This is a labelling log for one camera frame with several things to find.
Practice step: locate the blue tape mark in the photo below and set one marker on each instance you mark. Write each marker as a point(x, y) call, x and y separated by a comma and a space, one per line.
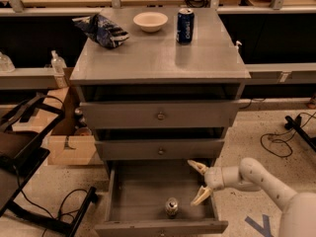
point(264, 229)

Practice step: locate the grey drawer cabinet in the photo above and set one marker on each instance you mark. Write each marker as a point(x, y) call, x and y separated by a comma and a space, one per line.
point(154, 67)

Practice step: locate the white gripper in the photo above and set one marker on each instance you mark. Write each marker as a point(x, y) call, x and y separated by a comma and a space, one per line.
point(213, 178)

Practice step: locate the small white pump bottle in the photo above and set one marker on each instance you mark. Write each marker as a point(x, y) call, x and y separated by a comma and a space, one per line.
point(238, 45)

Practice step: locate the black cart frame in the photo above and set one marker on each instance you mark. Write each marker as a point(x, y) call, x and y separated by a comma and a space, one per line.
point(21, 154)

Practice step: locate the clear plastic bottle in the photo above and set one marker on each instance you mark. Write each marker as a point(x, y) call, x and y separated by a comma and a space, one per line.
point(6, 64)

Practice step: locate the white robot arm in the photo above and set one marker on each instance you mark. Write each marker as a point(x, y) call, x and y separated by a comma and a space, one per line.
point(298, 210)

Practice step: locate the cardboard box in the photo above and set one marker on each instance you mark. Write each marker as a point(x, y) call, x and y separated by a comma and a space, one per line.
point(71, 142)

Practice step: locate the blue chip bag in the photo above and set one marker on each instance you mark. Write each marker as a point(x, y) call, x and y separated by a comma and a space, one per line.
point(102, 30)

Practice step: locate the grey top drawer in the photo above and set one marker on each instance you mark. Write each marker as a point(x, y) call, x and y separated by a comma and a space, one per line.
point(173, 114)

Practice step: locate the grey bottom drawer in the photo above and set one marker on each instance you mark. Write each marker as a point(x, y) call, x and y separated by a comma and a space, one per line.
point(138, 192)

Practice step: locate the clear sanitizer bottle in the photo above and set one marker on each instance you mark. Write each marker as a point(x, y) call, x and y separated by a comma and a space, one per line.
point(57, 63)

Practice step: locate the black stand base right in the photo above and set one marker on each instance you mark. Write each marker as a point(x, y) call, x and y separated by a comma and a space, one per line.
point(295, 123)

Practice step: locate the white bowl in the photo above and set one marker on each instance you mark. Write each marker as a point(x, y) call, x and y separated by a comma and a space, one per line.
point(150, 22)

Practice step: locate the blue pepsi can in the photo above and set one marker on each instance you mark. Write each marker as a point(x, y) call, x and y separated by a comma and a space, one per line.
point(185, 25)

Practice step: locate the silver 7up can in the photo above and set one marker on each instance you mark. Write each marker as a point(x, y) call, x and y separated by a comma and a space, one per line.
point(172, 207)

